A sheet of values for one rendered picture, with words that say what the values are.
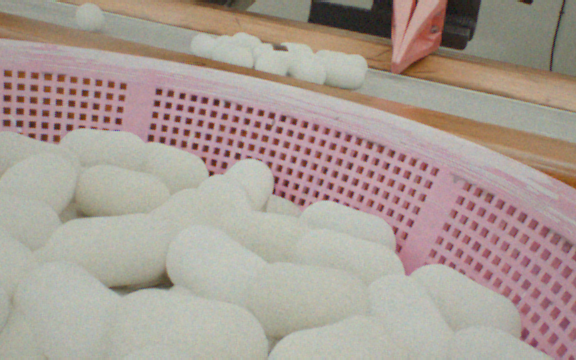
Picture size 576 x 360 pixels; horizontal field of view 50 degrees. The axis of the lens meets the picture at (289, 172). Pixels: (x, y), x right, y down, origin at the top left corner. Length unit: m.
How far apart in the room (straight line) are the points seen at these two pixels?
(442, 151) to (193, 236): 0.09
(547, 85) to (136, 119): 0.43
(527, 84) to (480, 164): 0.41
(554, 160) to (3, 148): 0.19
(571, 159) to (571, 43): 2.26
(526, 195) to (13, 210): 0.14
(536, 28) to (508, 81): 1.88
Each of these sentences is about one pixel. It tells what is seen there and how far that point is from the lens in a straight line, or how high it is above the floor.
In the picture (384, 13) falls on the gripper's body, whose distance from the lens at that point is 0.64.
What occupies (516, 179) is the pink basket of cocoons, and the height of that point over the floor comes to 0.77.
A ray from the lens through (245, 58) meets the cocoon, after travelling 0.42.
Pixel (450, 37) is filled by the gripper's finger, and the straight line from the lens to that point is 0.62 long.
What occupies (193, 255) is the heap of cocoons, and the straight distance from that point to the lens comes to 0.16.
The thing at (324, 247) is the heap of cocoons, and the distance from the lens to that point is 0.17.
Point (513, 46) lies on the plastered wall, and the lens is 2.48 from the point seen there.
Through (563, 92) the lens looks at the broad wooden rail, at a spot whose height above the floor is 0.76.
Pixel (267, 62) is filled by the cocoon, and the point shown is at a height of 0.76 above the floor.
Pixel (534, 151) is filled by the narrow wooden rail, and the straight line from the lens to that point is 0.24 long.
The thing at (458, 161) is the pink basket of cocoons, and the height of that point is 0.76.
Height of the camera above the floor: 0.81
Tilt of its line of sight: 17 degrees down
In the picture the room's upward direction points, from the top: 10 degrees clockwise
